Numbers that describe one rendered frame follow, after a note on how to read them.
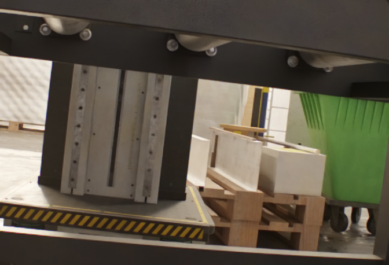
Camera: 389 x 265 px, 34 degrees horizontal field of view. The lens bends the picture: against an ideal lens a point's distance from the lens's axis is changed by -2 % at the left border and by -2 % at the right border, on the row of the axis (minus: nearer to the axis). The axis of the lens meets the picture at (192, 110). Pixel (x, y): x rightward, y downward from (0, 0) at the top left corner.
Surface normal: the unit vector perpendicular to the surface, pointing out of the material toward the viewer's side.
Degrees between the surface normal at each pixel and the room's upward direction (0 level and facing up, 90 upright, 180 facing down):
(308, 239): 90
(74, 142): 90
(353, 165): 100
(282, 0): 90
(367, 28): 90
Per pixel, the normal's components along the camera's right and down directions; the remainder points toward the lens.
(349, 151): 0.00, 0.19
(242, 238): 0.17, 0.03
